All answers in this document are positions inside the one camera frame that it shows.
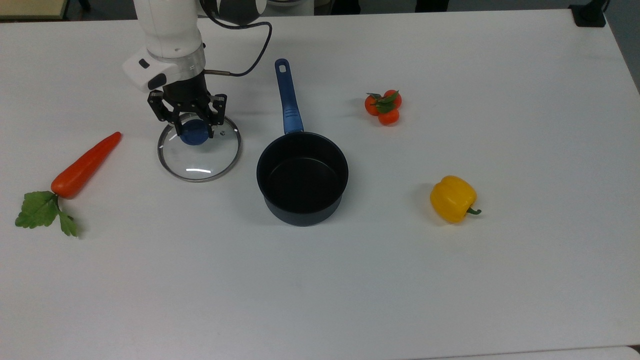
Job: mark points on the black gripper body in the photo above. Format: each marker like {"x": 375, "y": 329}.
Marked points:
{"x": 186, "y": 95}

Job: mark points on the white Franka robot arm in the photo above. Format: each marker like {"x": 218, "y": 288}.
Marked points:
{"x": 167, "y": 35}

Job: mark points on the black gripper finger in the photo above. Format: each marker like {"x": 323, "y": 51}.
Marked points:
{"x": 164, "y": 107}
{"x": 216, "y": 117}

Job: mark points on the black table clamp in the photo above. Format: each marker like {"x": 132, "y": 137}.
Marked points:
{"x": 590, "y": 15}

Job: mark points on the glass lid with blue knob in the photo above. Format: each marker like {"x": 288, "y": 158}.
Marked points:
{"x": 200, "y": 157}

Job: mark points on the orange toy tomato bunch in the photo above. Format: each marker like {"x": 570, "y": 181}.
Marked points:
{"x": 387, "y": 116}

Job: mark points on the orange toy carrot with leaves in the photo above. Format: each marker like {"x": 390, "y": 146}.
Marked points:
{"x": 82, "y": 167}

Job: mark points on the light wooden board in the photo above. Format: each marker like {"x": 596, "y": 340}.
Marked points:
{"x": 30, "y": 7}

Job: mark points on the yellow toy bell pepper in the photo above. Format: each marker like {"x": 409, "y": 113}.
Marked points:
{"x": 452, "y": 197}

